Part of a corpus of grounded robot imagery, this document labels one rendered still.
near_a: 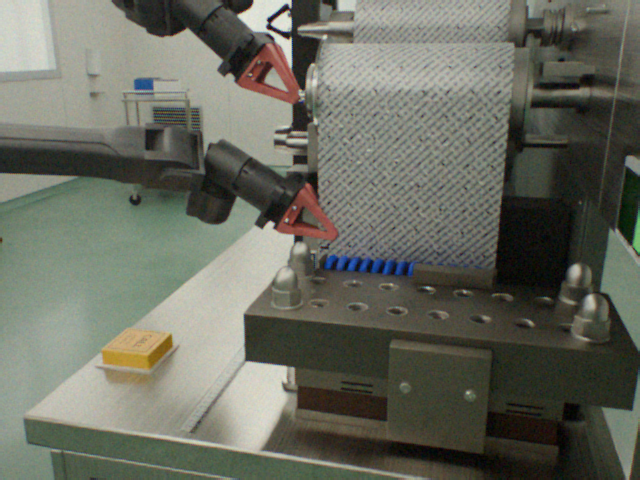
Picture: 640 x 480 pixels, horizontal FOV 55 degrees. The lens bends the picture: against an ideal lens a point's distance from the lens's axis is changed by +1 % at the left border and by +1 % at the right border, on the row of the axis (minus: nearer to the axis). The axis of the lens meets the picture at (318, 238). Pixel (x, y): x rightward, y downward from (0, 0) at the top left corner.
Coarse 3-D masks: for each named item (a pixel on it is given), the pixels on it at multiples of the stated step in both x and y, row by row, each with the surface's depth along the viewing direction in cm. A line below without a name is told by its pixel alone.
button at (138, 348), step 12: (120, 336) 85; (132, 336) 85; (144, 336) 85; (156, 336) 85; (168, 336) 86; (108, 348) 82; (120, 348) 82; (132, 348) 82; (144, 348) 82; (156, 348) 82; (168, 348) 86; (108, 360) 82; (120, 360) 81; (132, 360) 81; (144, 360) 80; (156, 360) 83
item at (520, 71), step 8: (520, 48) 76; (520, 56) 74; (520, 64) 73; (520, 72) 73; (520, 80) 73; (512, 88) 73; (520, 88) 73; (512, 96) 73; (520, 96) 73; (512, 104) 73; (520, 104) 73; (512, 112) 74; (520, 112) 74; (512, 120) 74; (520, 120) 74; (512, 128) 75; (520, 128) 75; (512, 136) 77
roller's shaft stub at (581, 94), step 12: (540, 84) 77; (552, 84) 76; (564, 84) 76; (576, 84) 76; (588, 84) 75; (540, 96) 76; (552, 96) 76; (564, 96) 76; (576, 96) 75; (588, 96) 74; (576, 108) 76
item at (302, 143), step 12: (300, 132) 90; (312, 132) 87; (288, 144) 89; (300, 144) 89; (312, 144) 88; (312, 156) 88; (300, 168) 91; (312, 168) 89; (312, 180) 89; (312, 216) 92; (312, 240) 93
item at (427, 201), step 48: (336, 144) 79; (384, 144) 78; (432, 144) 76; (480, 144) 75; (336, 192) 81; (384, 192) 80; (432, 192) 78; (480, 192) 77; (336, 240) 83; (384, 240) 82; (432, 240) 80; (480, 240) 79
